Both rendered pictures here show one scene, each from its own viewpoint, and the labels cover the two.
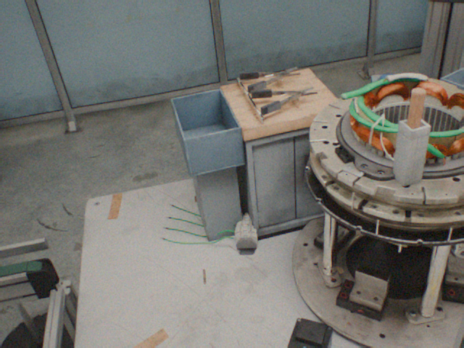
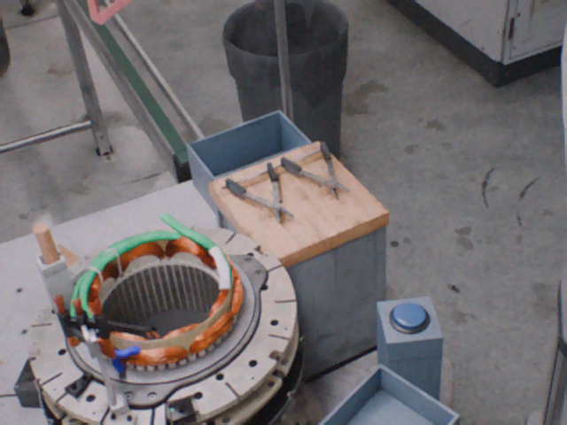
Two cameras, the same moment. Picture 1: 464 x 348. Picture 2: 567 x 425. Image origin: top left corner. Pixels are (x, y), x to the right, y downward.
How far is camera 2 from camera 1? 1.23 m
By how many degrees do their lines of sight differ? 57
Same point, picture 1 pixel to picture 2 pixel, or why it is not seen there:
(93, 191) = not seen: outside the picture
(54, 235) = (471, 197)
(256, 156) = (224, 223)
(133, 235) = not seen: hidden behind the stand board
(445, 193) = (35, 342)
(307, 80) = (348, 215)
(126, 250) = (202, 209)
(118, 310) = (120, 231)
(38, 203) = (525, 153)
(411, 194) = (38, 315)
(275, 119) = (233, 204)
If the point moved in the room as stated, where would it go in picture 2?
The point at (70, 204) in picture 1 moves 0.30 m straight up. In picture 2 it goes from (542, 186) to (555, 109)
